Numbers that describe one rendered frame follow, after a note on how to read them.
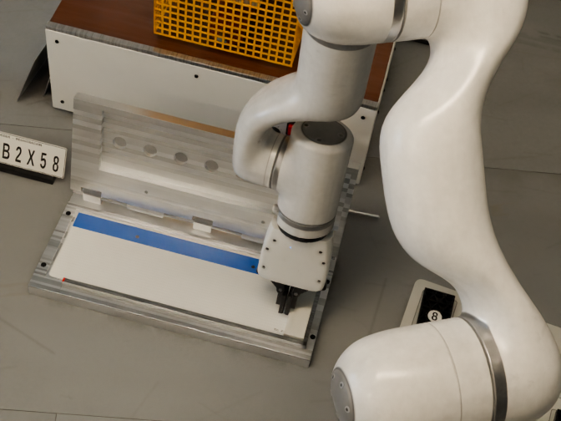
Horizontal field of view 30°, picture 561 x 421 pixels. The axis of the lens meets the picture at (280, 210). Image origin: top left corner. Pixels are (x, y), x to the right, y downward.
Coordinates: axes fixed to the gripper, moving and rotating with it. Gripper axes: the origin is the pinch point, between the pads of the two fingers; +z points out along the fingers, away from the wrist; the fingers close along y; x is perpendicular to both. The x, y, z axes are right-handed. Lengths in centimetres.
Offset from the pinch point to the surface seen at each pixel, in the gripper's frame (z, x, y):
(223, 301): 3.0, -1.1, -9.4
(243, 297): 2.6, 0.5, -6.6
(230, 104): -13.4, 26.7, -17.3
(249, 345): 4.4, -7.1, -3.6
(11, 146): -3, 15, -50
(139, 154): -10.7, 11.5, -27.7
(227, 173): -11.5, 11.5, -13.7
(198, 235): 0.5, 9.4, -16.5
